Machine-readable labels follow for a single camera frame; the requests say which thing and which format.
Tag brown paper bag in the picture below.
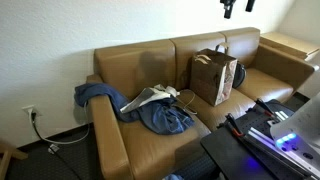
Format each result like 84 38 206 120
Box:
189 42 238 108

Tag black orange clamp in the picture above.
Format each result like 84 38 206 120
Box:
254 97 278 117
223 113 247 138

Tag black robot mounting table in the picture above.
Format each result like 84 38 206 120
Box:
199 98 320 180

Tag white power cord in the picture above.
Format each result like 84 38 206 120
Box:
29 103 92 154

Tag white towel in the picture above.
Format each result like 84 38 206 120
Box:
119 84 181 114

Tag light wooden furniture leg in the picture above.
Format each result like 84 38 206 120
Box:
0 143 29 180

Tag brown leather couch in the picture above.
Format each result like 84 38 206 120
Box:
85 27 316 180

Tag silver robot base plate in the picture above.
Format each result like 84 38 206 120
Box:
248 109 320 178

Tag light wooden side table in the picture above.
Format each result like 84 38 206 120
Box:
259 31 320 63

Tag blue denim jeans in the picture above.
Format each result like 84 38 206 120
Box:
73 82 196 136

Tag black round zipper case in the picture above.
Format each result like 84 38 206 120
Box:
232 61 248 89

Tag white wall outlet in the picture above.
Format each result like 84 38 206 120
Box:
21 104 43 118

